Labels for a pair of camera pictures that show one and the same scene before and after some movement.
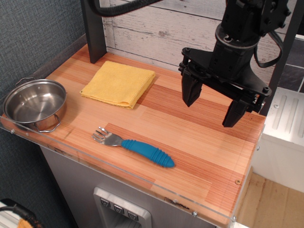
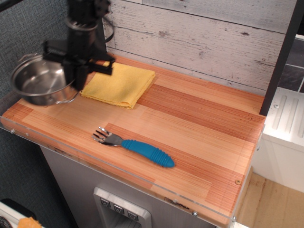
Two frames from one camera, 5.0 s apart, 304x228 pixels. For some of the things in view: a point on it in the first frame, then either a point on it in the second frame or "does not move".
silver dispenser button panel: x=114 y=210 does not move
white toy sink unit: x=280 y=155 does not move
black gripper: x=227 y=70 -> x=83 y=44
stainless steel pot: x=37 y=103 -> x=42 y=81
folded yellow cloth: x=118 y=84 does not move
